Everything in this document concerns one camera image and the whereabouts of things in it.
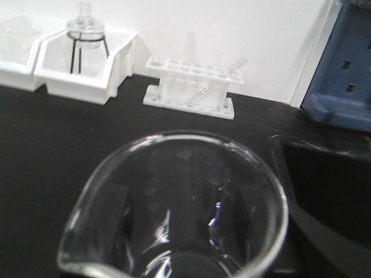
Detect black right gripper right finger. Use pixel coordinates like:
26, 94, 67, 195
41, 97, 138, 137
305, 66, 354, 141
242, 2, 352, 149
286, 198, 370, 277

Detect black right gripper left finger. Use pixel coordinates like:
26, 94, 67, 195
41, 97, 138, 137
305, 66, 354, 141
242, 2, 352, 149
61, 185, 224, 278

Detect clear glass beaker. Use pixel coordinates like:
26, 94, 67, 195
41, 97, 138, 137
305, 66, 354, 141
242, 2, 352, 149
57, 131, 288, 277

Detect white storage bin right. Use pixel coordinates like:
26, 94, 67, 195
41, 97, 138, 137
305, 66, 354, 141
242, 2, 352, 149
34, 28, 137, 105

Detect white storage bin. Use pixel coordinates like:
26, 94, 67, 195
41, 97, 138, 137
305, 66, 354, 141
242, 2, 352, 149
1, 14, 43, 91
34, 28, 137, 105

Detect white storage bin left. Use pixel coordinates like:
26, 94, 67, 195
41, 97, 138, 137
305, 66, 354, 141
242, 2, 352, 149
1, 14, 43, 91

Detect black lab sink basin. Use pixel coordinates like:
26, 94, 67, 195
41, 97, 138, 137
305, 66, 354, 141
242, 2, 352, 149
270, 136, 370, 248

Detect blue plastic drying rack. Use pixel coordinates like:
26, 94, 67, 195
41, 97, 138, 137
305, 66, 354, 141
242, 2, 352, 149
301, 1, 370, 132

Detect white test tube rack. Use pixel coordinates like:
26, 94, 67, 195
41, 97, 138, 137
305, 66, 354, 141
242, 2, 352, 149
143, 56, 244, 120

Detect clear glass test tube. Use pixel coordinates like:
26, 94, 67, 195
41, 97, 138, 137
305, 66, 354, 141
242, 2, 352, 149
186, 56, 248, 104

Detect black metal tripod stand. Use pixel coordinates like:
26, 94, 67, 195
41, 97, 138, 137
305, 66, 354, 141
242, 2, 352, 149
66, 31, 110, 74

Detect round glass flask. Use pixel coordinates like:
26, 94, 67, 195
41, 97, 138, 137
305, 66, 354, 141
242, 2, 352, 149
67, 2, 105, 49

